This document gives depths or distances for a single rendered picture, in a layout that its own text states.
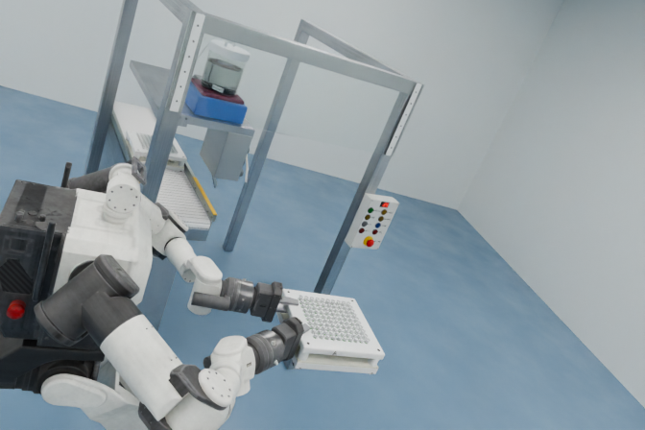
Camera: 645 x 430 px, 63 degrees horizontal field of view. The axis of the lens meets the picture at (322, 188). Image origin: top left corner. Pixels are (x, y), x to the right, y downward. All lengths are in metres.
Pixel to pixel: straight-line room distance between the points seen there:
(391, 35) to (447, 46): 0.65
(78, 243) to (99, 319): 0.19
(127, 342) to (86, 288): 0.12
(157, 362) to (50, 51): 4.65
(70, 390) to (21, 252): 0.39
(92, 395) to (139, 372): 0.46
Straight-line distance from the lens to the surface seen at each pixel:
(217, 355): 1.19
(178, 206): 2.29
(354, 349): 1.45
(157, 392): 0.98
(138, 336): 1.00
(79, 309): 1.03
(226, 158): 2.09
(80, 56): 5.41
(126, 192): 1.14
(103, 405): 1.47
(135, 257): 1.14
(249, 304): 1.45
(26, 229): 1.15
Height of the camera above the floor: 1.82
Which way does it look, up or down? 20 degrees down
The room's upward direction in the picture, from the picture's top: 22 degrees clockwise
